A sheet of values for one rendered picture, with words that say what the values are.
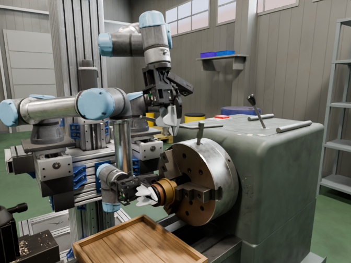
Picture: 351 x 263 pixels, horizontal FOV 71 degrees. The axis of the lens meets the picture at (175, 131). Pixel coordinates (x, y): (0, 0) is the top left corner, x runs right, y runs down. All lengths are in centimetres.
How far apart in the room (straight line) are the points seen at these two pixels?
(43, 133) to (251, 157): 95
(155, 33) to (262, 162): 55
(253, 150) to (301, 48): 377
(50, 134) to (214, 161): 81
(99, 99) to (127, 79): 823
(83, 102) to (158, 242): 58
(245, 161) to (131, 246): 51
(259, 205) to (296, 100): 370
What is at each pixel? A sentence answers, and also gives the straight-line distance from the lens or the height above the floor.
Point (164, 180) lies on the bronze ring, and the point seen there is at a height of 112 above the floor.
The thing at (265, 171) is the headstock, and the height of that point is 115.
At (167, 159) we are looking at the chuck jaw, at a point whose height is 117.
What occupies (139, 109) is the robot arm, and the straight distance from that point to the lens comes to 146.
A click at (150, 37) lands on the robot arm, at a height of 158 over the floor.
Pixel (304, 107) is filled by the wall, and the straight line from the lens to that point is 451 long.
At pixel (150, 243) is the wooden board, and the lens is 98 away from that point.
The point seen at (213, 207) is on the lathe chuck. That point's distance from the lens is 87.
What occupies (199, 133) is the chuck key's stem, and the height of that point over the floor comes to 128.
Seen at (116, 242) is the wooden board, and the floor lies 88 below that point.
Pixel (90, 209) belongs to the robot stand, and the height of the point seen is 69.
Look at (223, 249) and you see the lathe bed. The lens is 100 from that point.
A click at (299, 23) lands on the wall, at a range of 468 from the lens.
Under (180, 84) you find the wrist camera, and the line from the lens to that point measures 77.
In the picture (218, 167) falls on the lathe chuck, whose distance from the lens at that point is 85.
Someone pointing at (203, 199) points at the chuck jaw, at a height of 108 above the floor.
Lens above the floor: 146
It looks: 12 degrees down
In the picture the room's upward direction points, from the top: straight up
